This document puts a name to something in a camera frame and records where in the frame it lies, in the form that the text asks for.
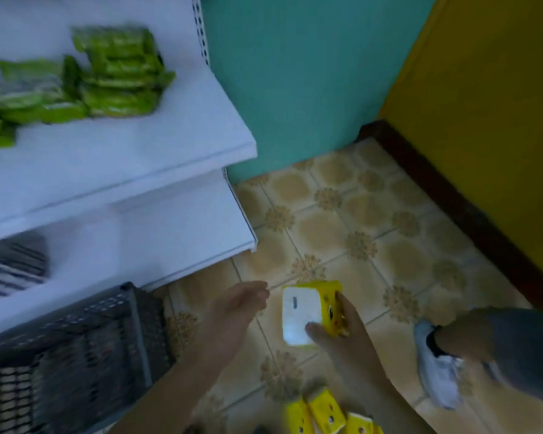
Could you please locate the person's right hand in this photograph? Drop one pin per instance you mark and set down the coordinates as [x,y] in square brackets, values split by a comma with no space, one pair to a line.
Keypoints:
[350,352]

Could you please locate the person's left hand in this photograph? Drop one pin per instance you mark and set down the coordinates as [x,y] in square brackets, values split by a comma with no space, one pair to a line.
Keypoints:
[230,314]

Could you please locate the person's right thumb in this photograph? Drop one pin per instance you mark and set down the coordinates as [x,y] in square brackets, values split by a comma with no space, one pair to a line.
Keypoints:
[319,333]

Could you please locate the person's left fingers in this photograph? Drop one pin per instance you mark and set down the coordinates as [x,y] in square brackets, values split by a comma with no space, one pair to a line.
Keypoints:
[249,296]

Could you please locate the yellow tissue pack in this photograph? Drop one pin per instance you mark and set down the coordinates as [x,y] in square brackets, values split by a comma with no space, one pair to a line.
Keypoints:
[328,409]
[301,314]
[359,424]
[297,418]

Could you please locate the person's left forearm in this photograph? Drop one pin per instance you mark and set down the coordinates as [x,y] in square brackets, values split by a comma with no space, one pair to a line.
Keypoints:
[172,393]

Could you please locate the person's right forearm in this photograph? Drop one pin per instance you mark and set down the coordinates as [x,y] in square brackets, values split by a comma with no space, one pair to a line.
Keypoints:
[389,409]

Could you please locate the black sock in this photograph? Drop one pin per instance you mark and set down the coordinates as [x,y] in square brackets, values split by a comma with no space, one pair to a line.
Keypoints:
[434,343]

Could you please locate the white sneaker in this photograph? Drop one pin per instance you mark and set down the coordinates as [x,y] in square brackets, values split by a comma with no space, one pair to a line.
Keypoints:
[439,379]

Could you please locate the person's leg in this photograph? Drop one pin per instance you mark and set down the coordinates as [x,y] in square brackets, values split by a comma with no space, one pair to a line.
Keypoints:
[464,334]

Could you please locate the dark plastic crate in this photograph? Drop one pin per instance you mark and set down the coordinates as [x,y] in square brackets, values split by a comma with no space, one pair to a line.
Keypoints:
[77,357]

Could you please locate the dark brown baseboard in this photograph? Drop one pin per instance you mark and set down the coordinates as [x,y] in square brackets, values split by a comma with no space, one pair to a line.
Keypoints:
[461,212]

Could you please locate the white metal shelf unit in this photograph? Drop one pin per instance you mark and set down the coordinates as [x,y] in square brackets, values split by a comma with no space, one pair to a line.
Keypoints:
[131,144]

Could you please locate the grey shorts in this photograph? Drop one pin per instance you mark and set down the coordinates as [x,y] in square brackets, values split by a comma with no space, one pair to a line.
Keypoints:
[529,352]

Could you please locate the striped black white packets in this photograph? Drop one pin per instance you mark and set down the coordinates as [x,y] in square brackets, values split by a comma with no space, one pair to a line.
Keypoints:
[16,266]

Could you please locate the pile of green packets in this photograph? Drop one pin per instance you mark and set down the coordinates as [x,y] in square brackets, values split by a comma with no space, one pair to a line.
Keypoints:
[113,74]

